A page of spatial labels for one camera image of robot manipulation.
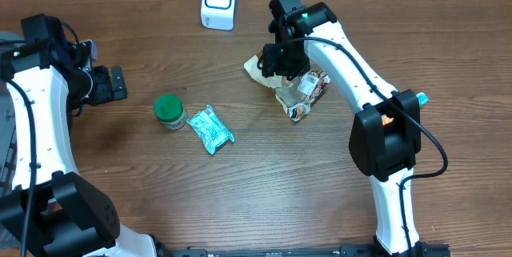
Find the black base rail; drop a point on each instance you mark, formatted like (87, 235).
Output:
(361, 250)

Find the beige brown paper bag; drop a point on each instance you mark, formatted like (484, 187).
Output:
(273, 82)

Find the brown white snack bag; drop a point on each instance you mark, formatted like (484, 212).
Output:
(298, 96)

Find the orange tissue pack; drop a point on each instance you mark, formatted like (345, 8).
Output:
(386, 119)

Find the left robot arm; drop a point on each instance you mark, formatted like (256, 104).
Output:
(52, 210)

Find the teal tissue pack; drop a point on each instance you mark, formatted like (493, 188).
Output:
(422, 98)

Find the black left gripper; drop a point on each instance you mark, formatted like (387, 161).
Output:
(102, 74)

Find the white barcode scanner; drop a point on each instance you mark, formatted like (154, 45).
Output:
(218, 14)

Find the teal snack packet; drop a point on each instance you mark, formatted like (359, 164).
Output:
(210, 129)

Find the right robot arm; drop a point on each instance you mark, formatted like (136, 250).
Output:
(384, 138)

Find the green lid seasoning jar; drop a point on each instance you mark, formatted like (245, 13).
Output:
(170, 111)

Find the grey plastic mesh basket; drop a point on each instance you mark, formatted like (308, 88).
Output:
(8, 141)

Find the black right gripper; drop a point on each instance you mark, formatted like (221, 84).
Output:
(276, 69)

